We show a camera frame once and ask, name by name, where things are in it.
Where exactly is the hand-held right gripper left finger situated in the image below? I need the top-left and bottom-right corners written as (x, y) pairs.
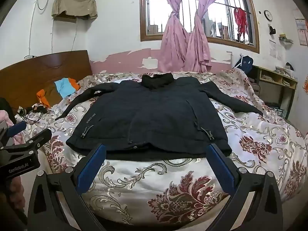
top-left (27, 144), bottom-right (107, 231)

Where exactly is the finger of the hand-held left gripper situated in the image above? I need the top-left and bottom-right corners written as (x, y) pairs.
top-left (14, 128), bottom-right (53, 151)
top-left (7, 121), bottom-right (27, 137)

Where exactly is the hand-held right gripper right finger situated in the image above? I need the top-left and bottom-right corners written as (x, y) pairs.
top-left (206, 143), bottom-right (284, 231)

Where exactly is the dark navy jacket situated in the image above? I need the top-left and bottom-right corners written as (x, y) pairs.
top-left (55, 72), bottom-right (264, 162)

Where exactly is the pink cloth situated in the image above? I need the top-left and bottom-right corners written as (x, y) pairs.
top-left (0, 110), bottom-right (23, 146)

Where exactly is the floral bed cover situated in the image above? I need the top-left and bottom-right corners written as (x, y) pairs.
top-left (14, 69), bottom-right (308, 227)

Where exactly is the orange and blue cloth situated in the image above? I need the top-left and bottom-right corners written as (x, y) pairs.
top-left (36, 77), bottom-right (81, 109)

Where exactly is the wooden headboard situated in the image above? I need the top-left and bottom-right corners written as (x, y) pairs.
top-left (0, 50), bottom-right (93, 118)

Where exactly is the wooden shelf desk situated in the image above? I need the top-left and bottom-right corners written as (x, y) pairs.
top-left (250, 65), bottom-right (298, 119)

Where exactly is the blue backpack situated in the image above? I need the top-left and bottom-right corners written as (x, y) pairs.
top-left (237, 55), bottom-right (253, 74)

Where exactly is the pink curtain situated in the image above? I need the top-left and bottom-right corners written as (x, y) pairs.
top-left (157, 0), bottom-right (190, 73)
top-left (184, 0), bottom-right (233, 73)

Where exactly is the khaki cloth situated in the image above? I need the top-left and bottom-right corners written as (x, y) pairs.
top-left (51, 0), bottom-right (98, 21)

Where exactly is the red hanging garment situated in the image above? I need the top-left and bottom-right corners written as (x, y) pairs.
top-left (234, 7), bottom-right (248, 35)

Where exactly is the wooden framed window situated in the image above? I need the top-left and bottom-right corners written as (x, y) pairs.
top-left (140, 0), bottom-right (260, 54)

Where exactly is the black cable bundle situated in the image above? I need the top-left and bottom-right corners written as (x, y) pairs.
top-left (17, 103), bottom-right (54, 124)

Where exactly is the white wall cable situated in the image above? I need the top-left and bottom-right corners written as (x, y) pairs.
top-left (28, 0), bottom-right (52, 56)

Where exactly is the small wall shelf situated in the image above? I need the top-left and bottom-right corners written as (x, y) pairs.
top-left (279, 34), bottom-right (293, 45)

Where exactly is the wall calendar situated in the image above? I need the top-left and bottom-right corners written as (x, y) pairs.
top-left (295, 18), bottom-right (308, 46)

